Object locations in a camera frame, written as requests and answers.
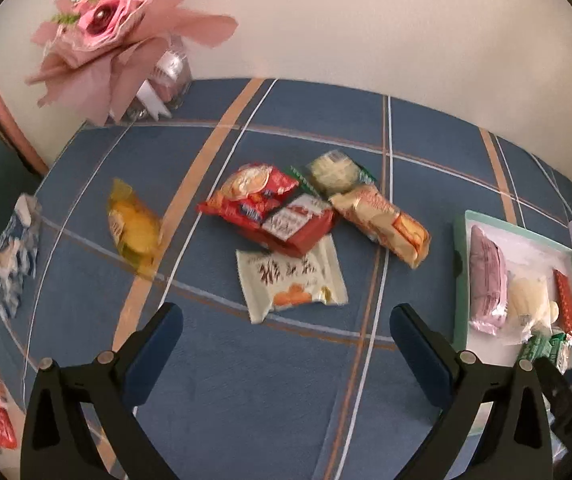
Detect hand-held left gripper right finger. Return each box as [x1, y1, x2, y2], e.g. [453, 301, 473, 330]
[390, 303, 552, 480]

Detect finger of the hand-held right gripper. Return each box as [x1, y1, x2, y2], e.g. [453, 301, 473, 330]
[536, 357, 572, 441]

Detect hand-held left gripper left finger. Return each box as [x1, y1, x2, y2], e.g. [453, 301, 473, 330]
[21, 302, 184, 480]

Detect green white silver snack packet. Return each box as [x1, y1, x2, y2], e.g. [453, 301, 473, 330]
[518, 334, 566, 367]

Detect pink snack packet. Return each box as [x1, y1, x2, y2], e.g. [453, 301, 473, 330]
[468, 225, 510, 336]

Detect red packet gold print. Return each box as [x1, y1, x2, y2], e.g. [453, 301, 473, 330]
[552, 269, 572, 335]

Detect clear packet with white bun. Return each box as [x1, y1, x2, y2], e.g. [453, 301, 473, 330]
[506, 265, 554, 346]

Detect clear packet with yellow cake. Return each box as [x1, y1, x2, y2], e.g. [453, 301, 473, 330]
[107, 177, 163, 276]

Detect orange gold snack packet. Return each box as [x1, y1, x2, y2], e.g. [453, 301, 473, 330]
[328, 185, 430, 269]

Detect white packet with orange print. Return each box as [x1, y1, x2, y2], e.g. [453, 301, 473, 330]
[236, 234, 349, 325]

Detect teal cardboard tray box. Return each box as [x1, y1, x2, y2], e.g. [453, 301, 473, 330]
[453, 210, 572, 376]

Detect dark red snack packet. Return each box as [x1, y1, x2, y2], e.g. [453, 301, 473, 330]
[238, 192, 339, 257]

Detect red cracker snack packet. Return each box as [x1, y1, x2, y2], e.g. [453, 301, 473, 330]
[197, 162, 301, 226]

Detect pale packet with green edges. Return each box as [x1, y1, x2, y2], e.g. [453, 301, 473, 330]
[291, 151, 379, 197]

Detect blue plaid bed sheet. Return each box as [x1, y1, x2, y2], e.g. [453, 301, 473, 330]
[0, 77, 572, 480]

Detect blue white packet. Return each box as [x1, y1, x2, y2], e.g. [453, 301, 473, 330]
[0, 194, 43, 318]

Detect glass vase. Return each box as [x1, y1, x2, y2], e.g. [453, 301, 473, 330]
[116, 35, 193, 121]

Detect pink flower bouquet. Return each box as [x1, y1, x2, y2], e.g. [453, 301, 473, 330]
[25, 0, 239, 126]

